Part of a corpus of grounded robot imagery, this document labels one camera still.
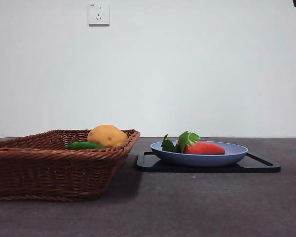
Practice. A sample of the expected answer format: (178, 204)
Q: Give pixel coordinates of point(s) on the orange carrot with green leaves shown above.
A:
(204, 148)

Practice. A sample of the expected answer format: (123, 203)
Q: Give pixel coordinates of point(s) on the yellow-brown potato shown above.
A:
(107, 135)

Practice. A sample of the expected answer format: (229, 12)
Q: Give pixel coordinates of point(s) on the blue round plate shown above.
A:
(199, 160)

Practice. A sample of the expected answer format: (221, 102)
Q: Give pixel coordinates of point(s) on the green chili pepper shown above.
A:
(84, 145)

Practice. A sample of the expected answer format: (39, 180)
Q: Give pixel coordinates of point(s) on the brown wicker basket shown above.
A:
(51, 172)

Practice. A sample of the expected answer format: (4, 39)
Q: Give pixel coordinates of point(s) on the black flat tray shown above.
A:
(251, 168)

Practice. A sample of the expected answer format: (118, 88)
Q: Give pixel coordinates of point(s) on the white wall socket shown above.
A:
(99, 14)

